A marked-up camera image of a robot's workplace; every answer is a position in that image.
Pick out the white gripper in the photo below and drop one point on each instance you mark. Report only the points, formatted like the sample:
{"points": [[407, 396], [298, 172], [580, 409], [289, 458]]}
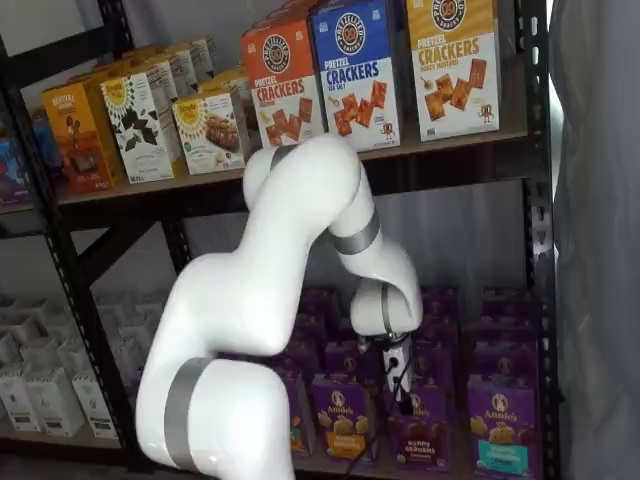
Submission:
{"points": [[399, 370]]}

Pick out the purple Annie's chocolate grahams box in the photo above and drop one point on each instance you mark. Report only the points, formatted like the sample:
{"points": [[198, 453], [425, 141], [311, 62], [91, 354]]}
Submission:
{"points": [[420, 445]]}

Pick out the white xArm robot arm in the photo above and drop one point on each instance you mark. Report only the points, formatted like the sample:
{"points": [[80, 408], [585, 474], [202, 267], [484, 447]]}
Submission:
{"points": [[235, 310]]}

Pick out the purple Annie's box yellow panel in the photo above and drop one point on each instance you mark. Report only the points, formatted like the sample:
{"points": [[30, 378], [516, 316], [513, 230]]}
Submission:
{"points": [[340, 425]]}

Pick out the purple Annie's box teal panel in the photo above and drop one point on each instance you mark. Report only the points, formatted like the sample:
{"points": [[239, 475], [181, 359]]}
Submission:
{"points": [[502, 430]]}

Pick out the purple Annie's hidden veggie box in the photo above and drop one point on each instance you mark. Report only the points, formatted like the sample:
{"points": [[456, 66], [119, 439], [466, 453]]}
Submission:
{"points": [[302, 425]]}

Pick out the wooden shelf board with crackers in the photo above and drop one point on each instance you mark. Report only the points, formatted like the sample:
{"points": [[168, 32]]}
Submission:
{"points": [[205, 181]]}

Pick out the Simple Mills bars box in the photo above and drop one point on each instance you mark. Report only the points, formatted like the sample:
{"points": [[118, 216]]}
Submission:
{"points": [[205, 135], [240, 95]]}

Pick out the yellow pretzel crackers box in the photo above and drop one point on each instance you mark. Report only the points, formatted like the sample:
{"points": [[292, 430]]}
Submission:
{"points": [[452, 65]]}

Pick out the blue pretzel crackers box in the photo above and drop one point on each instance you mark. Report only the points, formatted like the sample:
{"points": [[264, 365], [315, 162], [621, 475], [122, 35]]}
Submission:
{"points": [[355, 65]]}

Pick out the orange pretzel crackers box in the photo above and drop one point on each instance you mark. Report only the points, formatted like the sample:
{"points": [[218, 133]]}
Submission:
{"points": [[282, 80], [285, 12]]}

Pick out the white Sweet Thins box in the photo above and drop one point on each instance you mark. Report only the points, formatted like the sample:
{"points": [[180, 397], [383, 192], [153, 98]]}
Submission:
{"points": [[140, 125]]}

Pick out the white Simple Mills box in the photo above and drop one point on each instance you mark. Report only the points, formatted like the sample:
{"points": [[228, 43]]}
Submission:
{"points": [[172, 75], [204, 57]]}

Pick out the orange Simple Mills box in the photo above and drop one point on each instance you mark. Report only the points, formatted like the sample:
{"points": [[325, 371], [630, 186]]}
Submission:
{"points": [[75, 140]]}

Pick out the black metal shelving rack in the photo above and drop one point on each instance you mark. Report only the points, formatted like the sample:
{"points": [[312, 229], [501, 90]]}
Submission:
{"points": [[20, 222], [450, 170]]}

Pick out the white paper bag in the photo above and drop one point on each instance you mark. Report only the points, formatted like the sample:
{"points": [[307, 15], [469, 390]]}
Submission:
{"points": [[10, 352], [75, 356], [40, 354], [17, 405], [54, 405], [97, 407]]}

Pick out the blue snack bag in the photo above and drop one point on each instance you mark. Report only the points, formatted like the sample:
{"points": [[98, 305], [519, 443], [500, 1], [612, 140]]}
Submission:
{"points": [[46, 137]]}

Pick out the purple blue snack package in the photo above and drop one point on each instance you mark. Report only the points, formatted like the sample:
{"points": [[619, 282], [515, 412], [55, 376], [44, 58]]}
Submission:
{"points": [[14, 172]]}

